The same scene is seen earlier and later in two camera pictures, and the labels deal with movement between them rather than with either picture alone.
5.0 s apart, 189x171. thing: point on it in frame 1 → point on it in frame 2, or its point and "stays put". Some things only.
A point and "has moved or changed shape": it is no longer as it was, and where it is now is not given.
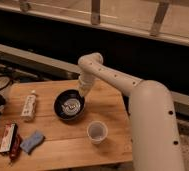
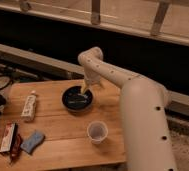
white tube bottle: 28,112 stays put
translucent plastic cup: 97,131 stays put
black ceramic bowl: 69,104 has moved or changed shape
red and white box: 7,137 stays put
